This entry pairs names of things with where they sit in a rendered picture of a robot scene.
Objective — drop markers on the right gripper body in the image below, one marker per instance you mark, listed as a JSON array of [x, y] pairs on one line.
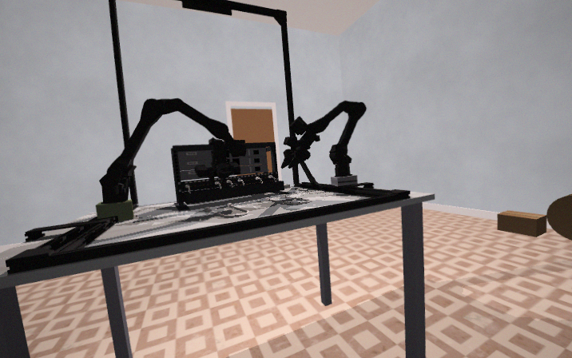
[[202, 171]]

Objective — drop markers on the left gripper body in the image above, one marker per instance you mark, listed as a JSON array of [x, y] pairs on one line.
[[302, 150]]

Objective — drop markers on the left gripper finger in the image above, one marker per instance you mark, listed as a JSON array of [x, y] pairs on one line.
[[286, 161], [298, 158]]

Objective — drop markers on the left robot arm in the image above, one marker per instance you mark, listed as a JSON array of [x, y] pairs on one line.
[[338, 153]]

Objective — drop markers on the black patch panel rack frame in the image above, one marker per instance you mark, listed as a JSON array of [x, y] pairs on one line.
[[255, 161]]

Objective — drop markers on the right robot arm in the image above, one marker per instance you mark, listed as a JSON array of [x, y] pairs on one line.
[[151, 112]]

